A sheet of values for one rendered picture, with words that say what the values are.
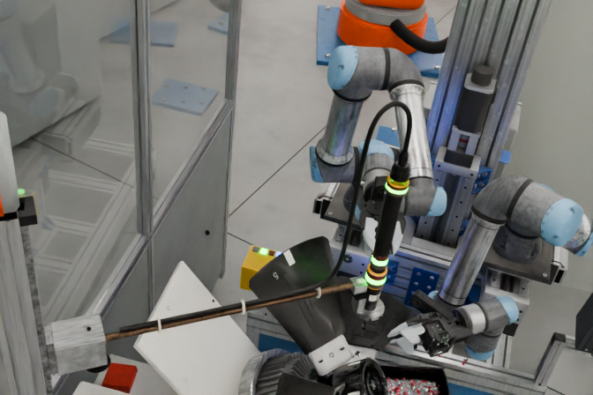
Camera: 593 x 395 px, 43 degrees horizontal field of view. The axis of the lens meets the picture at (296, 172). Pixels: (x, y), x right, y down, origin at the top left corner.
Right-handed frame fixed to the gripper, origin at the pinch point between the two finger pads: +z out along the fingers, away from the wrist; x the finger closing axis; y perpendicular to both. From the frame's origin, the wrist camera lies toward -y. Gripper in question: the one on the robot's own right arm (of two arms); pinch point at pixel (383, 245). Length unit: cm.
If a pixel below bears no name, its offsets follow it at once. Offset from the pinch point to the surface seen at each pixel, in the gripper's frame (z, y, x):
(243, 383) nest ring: 7.1, 40.8, 25.4
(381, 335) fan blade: -9.1, 37.0, -6.2
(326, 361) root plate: 5.1, 32.0, 7.4
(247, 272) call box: -38, 50, 29
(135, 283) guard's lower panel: -45, 68, 64
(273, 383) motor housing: 7.9, 38.4, 18.8
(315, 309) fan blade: -0.6, 21.6, 11.5
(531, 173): -168, 93, -90
